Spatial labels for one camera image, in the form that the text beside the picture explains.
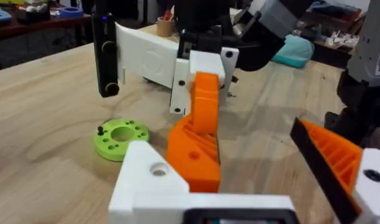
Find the white orange left gripper right finger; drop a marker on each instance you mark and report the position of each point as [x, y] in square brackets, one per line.
[339, 161]

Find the black tray with clutter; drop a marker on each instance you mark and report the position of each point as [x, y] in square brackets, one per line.
[32, 13]

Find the white crumpled heap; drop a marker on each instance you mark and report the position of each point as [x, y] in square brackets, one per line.
[342, 40]

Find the orange ribbed wedge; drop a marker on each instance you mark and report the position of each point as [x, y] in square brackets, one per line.
[192, 161]

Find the brown cardboard pen cup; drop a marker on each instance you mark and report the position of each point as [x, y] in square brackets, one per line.
[164, 28]

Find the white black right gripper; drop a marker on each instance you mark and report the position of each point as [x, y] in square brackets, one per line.
[146, 53]

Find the teal cap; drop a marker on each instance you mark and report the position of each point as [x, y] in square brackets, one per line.
[293, 51]

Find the brown wooden side desk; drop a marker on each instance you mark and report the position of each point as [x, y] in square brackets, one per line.
[37, 26]

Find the green disc with holes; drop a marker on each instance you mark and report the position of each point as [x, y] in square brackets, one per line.
[137, 137]

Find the blue tape roll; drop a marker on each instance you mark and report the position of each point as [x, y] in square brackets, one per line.
[71, 12]

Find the bare white left gripper left finger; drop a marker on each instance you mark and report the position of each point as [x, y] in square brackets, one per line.
[146, 174]

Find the small black screw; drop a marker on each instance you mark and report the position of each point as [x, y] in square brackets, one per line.
[100, 130]

